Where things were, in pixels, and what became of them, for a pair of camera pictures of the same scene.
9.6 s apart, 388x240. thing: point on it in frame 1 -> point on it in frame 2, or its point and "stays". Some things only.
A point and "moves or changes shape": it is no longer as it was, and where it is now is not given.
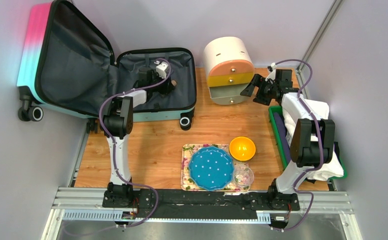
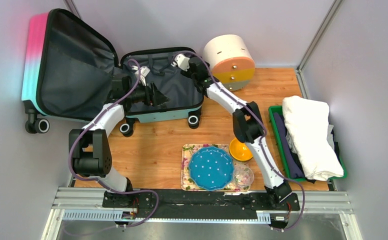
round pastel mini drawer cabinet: x=229 y=64 stays
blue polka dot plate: x=211 y=168 stays
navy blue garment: x=281 y=128 stays
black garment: x=337 y=153 stays
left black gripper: x=168 y=87 -> x=153 y=97
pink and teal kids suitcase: x=65 y=65 moves or changes shape
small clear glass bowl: x=243 y=175 stays
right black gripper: x=259 y=81 -> x=188 y=72
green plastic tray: x=272 y=111 stays
